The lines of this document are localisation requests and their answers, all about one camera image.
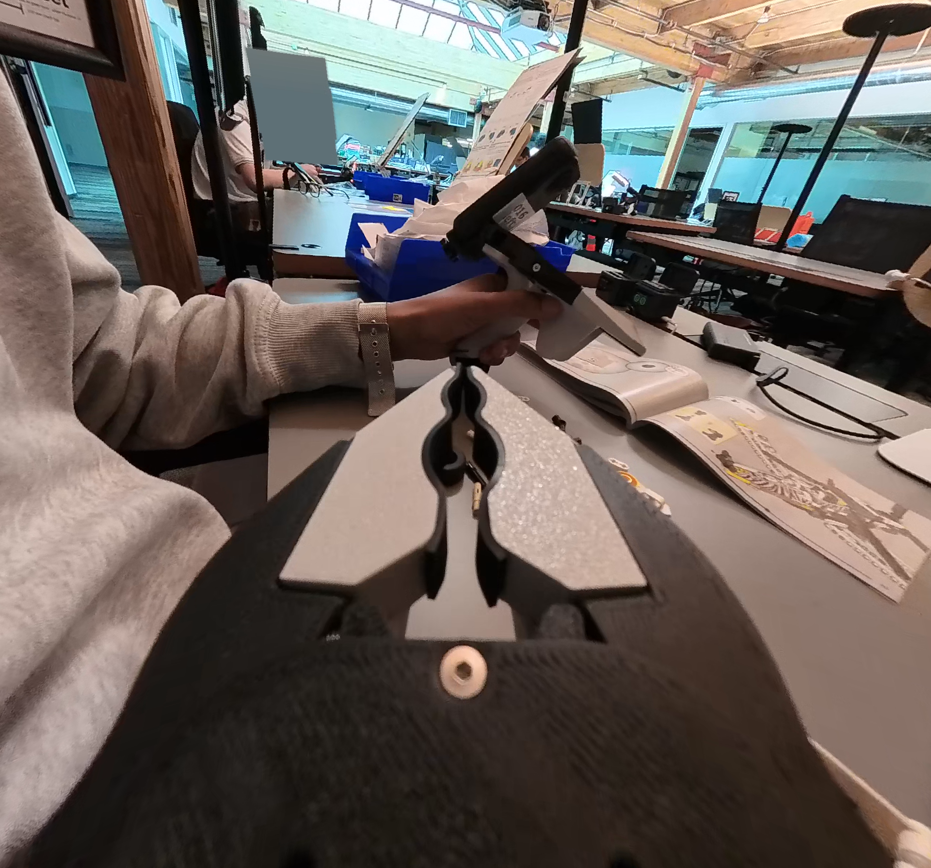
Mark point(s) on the person's left hand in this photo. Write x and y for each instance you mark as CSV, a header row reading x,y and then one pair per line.
x,y
444,322

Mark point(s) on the small blue bin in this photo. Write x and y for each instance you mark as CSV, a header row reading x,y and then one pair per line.
x,y
389,188

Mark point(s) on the instruction sheet on stand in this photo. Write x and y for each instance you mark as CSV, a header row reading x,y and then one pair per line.
x,y
520,111

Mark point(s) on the short black floor lamp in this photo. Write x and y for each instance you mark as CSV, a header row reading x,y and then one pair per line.
x,y
782,155

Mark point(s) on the orange and white lego piece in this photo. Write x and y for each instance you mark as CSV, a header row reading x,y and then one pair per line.
x,y
640,487

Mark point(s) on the black slanted pole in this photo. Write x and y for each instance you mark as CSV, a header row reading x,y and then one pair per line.
x,y
574,39

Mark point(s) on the pale perforated wrist watch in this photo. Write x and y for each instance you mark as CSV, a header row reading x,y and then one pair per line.
x,y
374,351

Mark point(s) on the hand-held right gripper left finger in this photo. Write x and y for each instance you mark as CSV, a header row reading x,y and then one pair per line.
x,y
364,504

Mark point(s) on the black mesh organizer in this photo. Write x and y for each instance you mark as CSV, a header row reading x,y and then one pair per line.
x,y
736,222

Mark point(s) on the black power adapter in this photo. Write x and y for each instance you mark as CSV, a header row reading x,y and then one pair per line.
x,y
729,344

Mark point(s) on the wooden edged table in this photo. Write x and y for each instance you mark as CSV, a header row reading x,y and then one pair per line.
x,y
764,261

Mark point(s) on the crumpled white paper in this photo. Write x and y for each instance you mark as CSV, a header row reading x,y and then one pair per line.
x,y
436,217

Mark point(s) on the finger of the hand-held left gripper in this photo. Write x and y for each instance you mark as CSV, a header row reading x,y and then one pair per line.
x,y
589,326

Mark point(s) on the white stand base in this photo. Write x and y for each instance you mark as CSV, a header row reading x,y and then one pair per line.
x,y
909,455

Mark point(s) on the blue plastic bin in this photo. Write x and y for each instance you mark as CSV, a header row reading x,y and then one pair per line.
x,y
414,268

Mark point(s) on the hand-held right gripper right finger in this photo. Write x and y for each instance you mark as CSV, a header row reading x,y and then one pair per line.
x,y
553,504

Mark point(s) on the black tripod pole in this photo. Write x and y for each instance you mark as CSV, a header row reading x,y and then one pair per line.
x,y
218,82

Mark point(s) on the open lego instruction booklet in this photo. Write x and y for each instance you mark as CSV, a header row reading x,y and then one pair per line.
x,y
764,461

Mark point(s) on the person's left forearm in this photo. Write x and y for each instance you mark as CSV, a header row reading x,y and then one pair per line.
x,y
254,351

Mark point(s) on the tall black floor lamp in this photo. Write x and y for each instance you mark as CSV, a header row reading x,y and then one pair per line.
x,y
851,111

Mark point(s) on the black mesh chair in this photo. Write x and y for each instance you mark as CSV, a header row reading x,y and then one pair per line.
x,y
865,235

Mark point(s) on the ceiling projector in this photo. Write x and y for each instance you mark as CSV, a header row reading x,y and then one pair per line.
x,y
527,20

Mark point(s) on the person's grey sweater torso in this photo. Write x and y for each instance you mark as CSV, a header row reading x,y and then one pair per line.
x,y
73,591

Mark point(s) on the wooden post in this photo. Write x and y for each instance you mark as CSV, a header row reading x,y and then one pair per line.
x,y
145,155

